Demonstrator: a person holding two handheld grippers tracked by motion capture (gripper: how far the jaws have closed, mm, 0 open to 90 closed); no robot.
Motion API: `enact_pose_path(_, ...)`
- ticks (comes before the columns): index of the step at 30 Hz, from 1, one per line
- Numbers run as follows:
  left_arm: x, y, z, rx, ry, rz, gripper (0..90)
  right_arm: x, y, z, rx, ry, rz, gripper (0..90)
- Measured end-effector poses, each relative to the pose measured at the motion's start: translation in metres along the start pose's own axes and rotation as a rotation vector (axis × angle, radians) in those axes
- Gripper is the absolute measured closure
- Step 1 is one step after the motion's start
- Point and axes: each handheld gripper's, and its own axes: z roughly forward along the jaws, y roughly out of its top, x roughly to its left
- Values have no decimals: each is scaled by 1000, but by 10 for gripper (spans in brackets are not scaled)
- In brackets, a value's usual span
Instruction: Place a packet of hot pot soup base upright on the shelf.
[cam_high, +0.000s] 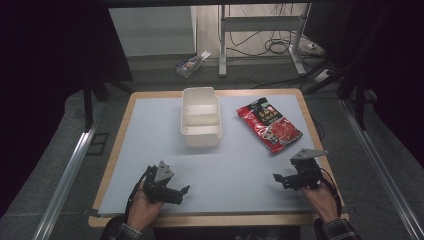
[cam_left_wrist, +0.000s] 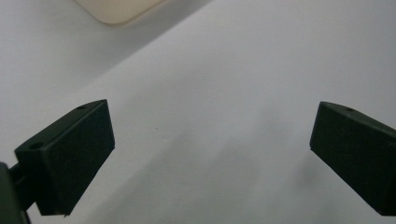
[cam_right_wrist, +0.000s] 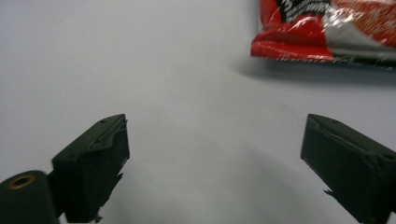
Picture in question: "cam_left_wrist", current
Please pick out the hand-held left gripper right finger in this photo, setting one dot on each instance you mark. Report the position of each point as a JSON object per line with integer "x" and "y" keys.
{"x": 358, "y": 149}

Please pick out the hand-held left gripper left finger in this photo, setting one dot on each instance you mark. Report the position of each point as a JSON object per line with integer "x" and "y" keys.
{"x": 67, "y": 161}

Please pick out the beige tray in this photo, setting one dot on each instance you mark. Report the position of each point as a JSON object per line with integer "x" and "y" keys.
{"x": 120, "y": 9}

